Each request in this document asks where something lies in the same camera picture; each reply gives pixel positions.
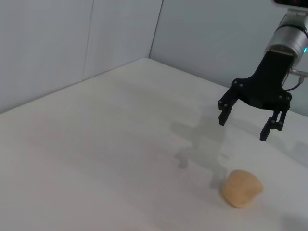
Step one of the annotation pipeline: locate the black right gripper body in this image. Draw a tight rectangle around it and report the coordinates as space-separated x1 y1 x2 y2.
237 49 294 112

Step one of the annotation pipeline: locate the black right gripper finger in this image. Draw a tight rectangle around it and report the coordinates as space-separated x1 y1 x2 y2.
217 80 244 126
259 105 290 142

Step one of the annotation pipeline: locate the tan bread roll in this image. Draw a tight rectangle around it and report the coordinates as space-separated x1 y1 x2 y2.
221 169 263 208

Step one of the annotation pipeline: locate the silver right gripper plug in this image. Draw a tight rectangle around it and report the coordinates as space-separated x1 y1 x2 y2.
290 68 308 79

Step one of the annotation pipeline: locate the thin dark right gripper cable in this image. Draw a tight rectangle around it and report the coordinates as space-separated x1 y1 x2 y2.
283 76 307 92

